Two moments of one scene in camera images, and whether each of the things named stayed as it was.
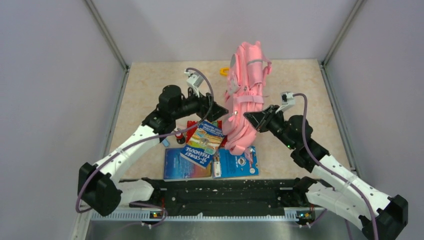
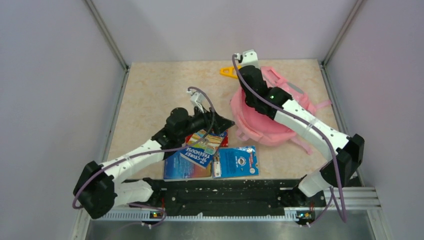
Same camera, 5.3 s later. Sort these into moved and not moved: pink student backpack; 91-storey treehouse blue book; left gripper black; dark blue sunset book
Moved: left gripper black; pink student backpack
Not moved: dark blue sunset book; 91-storey treehouse blue book
